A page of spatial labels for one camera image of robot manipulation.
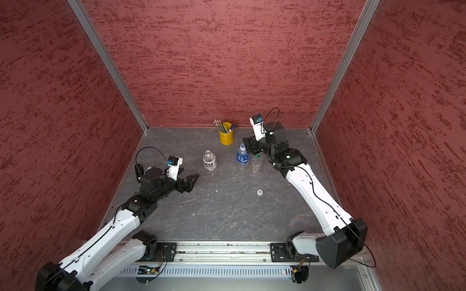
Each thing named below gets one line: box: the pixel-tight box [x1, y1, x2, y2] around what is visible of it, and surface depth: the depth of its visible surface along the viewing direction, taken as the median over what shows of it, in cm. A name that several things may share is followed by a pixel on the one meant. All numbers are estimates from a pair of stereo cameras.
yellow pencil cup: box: [219, 128, 235, 146], surface depth 109 cm
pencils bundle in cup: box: [212, 118, 232, 133], surface depth 103 cm
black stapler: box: [134, 163, 144, 184], surface depth 98 cm
